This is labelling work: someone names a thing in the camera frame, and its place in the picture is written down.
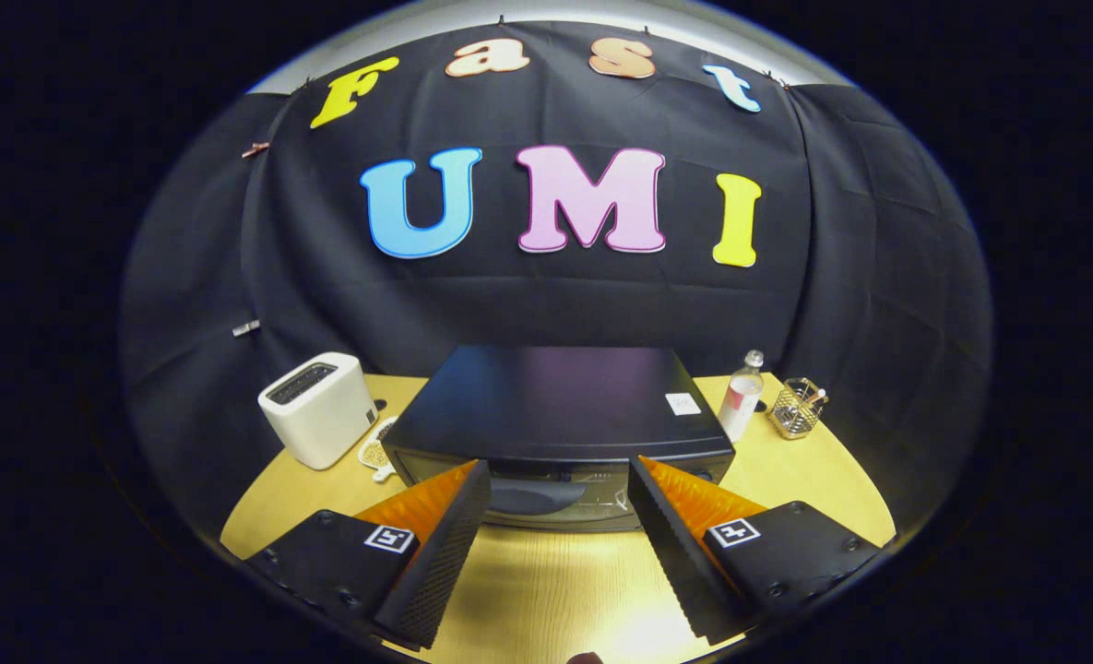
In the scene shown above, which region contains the wire mesh pen holder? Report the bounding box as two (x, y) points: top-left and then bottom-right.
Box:
(767, 377), (829, 440)

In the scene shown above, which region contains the clear plastic bottle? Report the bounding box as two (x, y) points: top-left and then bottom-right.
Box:
(717, 350), (766, 445)

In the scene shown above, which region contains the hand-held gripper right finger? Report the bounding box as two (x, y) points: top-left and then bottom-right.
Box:
(627, 455), (884, 646)

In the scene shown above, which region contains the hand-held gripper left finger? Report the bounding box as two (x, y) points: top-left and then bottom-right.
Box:
(244, 459), (493, 651)

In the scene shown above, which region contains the white patterned trivet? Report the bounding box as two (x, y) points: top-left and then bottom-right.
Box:
(358, 415), (401, 483)

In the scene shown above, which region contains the black toaster oven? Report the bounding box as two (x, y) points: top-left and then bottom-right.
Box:
(380, 346), (736, 533)

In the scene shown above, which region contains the white bread toaster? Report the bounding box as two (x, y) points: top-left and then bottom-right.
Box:
(257, 352), (379, 471)

